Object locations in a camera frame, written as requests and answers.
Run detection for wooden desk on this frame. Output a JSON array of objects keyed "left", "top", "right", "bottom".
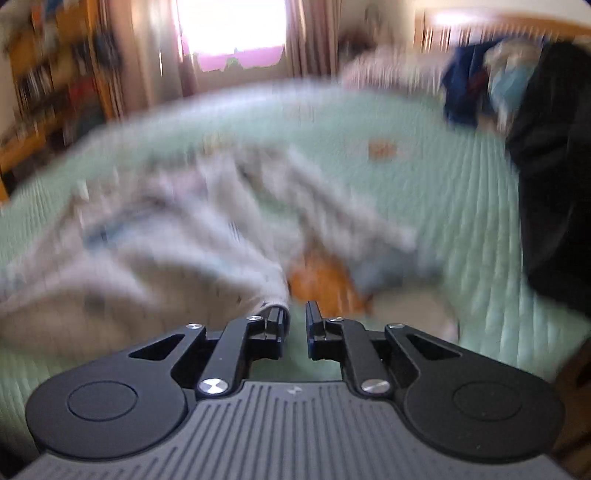
[{"left": 0, "top": 124, "right": 51, "bottom": 199}]

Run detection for white and light blue clothes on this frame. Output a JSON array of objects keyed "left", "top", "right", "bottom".
[{"left": 485, "top": 41, "right": 546, "bottom": 121}]

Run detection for green quilted bee bedspread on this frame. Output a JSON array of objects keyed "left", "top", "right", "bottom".
[{"left": 0, "top": 85, "right": 591, "bottom": 416}]

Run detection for blue garment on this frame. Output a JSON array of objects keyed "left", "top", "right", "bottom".
[{"left": 441, "top": 41, "right": 509, "bottom": 130}]

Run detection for wooden bookshelf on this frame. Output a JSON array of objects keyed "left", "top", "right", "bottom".
[{"left": 0, "top": 0, "right": 125, "bottom": 134}]

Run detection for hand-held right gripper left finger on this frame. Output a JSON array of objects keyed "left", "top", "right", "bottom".
[{"left": 128, "top": 307, "right": 286, "bottom": 399}]

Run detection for wooden headboard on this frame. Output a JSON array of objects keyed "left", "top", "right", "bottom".
[{"left": 416, "top": 9, "right": 591, "bottom": 51}]

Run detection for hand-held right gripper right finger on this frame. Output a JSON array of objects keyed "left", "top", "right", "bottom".
[{"left": 305, "top": 301, "right": 463, "bottom": 398}]

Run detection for floral pillow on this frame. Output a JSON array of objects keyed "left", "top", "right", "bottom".
[{"left": 342, "top": 46, "right": 444, "bottom": 93}]

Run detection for black garment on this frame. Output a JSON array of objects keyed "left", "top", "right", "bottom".
[{"left": 505, "top": 41, "right": 591, "bottom": 319}]

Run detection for white star-print shirt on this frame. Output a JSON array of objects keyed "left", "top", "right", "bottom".
[{"left": 0, "top": 143, "right": 462, "bottom": 352}]

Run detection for pink curtain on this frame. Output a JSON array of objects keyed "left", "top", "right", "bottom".
[
  {"left": 284, "top": 0, "right": 342, "bottom": 79},
  {"left": 99, "top": 0, "right": 199, "bottom": 107}
]

